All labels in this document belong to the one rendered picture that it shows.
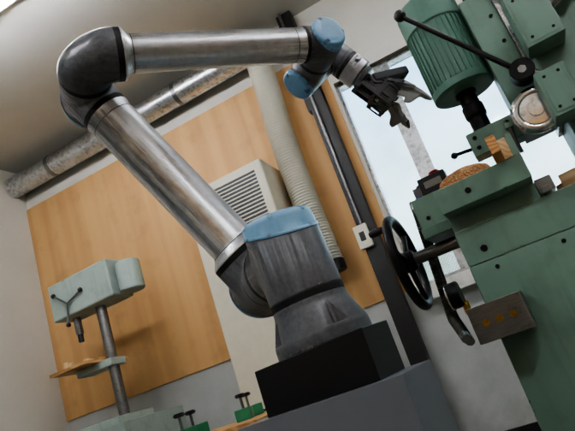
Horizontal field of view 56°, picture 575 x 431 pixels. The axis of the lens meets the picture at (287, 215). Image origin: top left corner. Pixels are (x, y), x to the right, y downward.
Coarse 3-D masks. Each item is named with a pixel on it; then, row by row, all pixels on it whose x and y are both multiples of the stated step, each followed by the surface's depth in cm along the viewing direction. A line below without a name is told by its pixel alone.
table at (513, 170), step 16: (512, 160) 122; (480, 176) 124; (496, 176) 123; (512, 176) 121; (528, 176) 120; (448, 192) 127; (464, 192) 125; (480, 192) 124; (496, 192) 123; (448, 208) 127; (464, 208) 127; (448, 224) 147; (432, 240) 154
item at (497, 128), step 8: (504, 120) 147; (480, 128) 149; (488, 128) 148; (496, 128) 147; (504, 128) 146; (472, 136) 150; (480, 136) 149; (488, 136) 148; (496, 136) 147; (520, 136) 144; (472, 144) 149; (480, 144) 148; (480, 152) 148; (488, 152) 148; (480, 160) 153
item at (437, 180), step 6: (432, 174) 152; (438, 174) 152; (444, 174) 151; (420, 180) 154; (426, 180) 153; (432, 180) 152; (438, 180) 151; (420, 186) 154; (426, 186) 153; (432, 186) 152; (438, 186) 151; (414, 192) 158; (420, 192) 158; (426, 192) 152
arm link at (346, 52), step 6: (342, 48) 150; (348, 48) 151; (342, 54) 149; (348, 54) 149; (354, 54) 150; (336, 60) 149; (342, 60) 149; (348, 60) 149; (336, 66) 150; (342, 66) 149; (336, 72) 151; (336, 78) 154
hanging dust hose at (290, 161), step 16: (256, 80) 323; (272, 80) 321; (256, 96) 326; (272, 96) 317; (272, 112) 314; (272, 128) 312; (288, 128) 312; (272, 144) 313; (288, 144) 308; (288, 160) 304; (304, 160) 311; (288, 176) 302; (304, 176) 301; (288, 192) 306; (304, 192) 298; (320, 208) 296; (320, 224) 292; (336, 256) 286
